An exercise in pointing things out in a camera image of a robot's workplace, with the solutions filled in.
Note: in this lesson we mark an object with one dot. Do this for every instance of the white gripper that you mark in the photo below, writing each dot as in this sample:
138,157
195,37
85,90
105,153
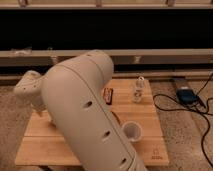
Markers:
39,106

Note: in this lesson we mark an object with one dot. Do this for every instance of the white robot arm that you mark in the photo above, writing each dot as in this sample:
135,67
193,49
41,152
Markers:
71,93

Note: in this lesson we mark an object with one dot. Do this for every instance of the dark red chocolate bar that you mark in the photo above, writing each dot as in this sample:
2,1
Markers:
108,95

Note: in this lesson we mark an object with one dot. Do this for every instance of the orange bowl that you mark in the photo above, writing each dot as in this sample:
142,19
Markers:
116,117

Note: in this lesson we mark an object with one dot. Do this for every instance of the blue power adapter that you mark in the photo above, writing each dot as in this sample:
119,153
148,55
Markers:
186,96

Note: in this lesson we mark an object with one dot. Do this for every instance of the wooden rail shelf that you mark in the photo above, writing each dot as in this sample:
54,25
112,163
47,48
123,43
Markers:
119,57

